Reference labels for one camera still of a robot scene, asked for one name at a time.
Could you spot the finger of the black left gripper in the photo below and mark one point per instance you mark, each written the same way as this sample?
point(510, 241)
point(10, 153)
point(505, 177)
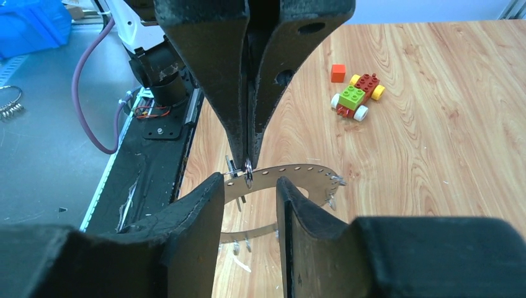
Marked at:
point(293, 31)
point(209, 37)

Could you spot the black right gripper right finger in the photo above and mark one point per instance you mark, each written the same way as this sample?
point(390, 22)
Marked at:
point(393, 256)

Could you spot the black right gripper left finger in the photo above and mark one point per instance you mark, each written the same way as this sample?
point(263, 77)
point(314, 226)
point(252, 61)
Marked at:
point(171, 253)

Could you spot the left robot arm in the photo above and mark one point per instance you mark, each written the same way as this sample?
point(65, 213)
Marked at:
point(153, 59)

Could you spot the spare keyring loop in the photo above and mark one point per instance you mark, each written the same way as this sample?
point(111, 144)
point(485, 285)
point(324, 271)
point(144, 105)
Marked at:
point(14, 106)

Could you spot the orange cube block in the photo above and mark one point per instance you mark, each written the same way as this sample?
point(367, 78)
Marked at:
point(338, 73)

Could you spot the toy brick car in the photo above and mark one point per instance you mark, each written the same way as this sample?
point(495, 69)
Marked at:
point(351, 103)

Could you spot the blue plastic bin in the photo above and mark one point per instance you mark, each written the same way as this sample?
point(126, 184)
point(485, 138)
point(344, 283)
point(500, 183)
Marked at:
point(33, 26)

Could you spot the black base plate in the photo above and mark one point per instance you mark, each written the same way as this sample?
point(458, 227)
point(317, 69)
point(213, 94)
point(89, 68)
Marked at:
point(145, 174)

